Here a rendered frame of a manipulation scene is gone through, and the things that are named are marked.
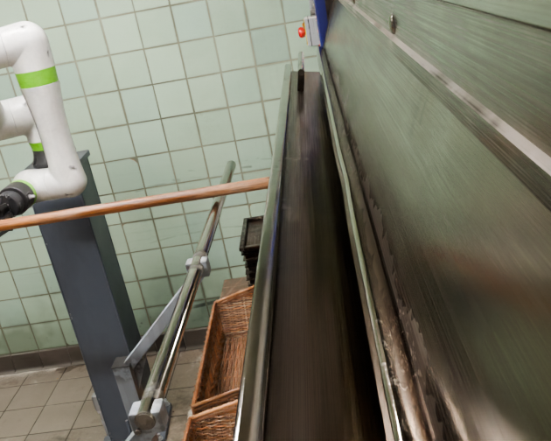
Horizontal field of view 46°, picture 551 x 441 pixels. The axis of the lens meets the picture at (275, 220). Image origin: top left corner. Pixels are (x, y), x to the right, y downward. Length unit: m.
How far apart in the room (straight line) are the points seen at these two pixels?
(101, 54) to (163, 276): 1.07
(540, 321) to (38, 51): 1.87
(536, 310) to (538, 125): 0.09
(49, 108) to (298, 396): 1.67
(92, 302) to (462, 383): 2.28
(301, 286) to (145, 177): 2.44
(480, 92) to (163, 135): 2.75
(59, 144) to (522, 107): 1.93
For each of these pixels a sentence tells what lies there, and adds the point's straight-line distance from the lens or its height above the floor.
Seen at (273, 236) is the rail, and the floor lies 1.44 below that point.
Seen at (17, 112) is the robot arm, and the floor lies 1.41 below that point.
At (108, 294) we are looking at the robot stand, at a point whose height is 0.69.
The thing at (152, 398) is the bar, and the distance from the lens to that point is 0.97.
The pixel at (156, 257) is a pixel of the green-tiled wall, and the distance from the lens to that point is 3.19.
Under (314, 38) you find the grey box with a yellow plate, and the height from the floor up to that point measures 1.44.
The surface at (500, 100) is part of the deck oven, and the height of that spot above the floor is 1.65.
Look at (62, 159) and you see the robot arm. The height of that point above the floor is 1.28.
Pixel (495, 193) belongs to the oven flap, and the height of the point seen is 1.59.
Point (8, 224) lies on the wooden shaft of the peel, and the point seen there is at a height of 1.20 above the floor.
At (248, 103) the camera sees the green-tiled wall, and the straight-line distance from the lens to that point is 2.89.
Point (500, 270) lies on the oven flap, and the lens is 0.30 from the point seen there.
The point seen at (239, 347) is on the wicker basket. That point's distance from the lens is 2.15.
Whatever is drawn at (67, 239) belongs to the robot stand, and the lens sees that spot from 2.46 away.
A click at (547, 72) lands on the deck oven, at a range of 0.18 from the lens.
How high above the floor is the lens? 1.70
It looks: 21 degrees down
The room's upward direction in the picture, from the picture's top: 11 degrees counter-clockwise
